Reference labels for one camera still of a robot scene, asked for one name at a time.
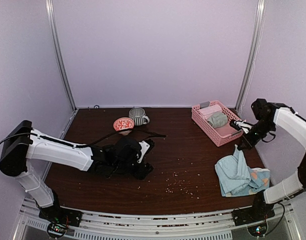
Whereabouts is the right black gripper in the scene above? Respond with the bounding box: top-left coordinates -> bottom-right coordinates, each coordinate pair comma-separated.
238,118 -> 276,150

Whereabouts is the pink plastic basket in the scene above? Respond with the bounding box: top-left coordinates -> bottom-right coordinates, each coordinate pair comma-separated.
191,100 -> 243,147

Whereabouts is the light blue towel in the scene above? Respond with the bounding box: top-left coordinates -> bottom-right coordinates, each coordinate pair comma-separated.
214,144 -> 251,197

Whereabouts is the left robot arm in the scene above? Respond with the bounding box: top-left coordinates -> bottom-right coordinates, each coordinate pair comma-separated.
0,120 -> 155,222

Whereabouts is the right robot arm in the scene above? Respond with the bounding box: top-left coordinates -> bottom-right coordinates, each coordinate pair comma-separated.
238,98 -> 306,221

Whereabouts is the red patterned bowl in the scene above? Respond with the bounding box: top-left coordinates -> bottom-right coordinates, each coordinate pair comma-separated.
113,117 -> 135,136

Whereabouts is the grey green rolled towel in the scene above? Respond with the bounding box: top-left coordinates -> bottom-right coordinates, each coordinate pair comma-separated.
206,112 -> 228,129

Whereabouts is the striped ceramic mug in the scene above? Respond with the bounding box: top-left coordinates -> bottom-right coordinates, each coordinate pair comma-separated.
128,107 -> 150,126

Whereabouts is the blue patterned towel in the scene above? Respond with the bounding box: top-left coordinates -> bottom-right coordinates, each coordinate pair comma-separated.
248,167 -> 271,195

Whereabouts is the pink folded towel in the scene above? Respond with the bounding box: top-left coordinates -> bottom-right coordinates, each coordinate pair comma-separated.
198,104 -> 222,119

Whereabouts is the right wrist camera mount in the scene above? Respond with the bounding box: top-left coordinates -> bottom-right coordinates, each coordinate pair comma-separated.
229,119 -> 253,134

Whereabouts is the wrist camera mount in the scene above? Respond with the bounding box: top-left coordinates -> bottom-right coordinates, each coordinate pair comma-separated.
229,119 -> 253,134
137,140 -> 150,164

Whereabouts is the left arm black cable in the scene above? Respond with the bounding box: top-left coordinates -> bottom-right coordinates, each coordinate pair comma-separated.
86,131 -> 168,147

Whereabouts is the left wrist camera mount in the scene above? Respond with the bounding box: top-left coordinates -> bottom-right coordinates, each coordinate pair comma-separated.
137,140 -> 150,164

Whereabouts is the right aluminium frame post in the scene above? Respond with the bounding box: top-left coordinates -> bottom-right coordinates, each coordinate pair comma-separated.
235,0 -> 266,112

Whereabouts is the aluminium frame post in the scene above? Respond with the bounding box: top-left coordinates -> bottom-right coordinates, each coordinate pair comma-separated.
235,0 -> 266,112
45,0 -> 77,112

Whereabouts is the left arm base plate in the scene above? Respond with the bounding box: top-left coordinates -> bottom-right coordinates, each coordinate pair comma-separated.
37,205 -> 83,227

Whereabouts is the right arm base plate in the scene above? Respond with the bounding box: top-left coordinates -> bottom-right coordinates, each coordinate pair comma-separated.
232,206 -> 275,226

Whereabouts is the front aluminium rail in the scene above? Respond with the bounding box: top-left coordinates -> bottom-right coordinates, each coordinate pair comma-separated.
19,196 -> 294,240

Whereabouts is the left aluminium frame post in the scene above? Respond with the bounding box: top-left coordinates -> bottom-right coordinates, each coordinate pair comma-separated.
45,0 -> 77,112

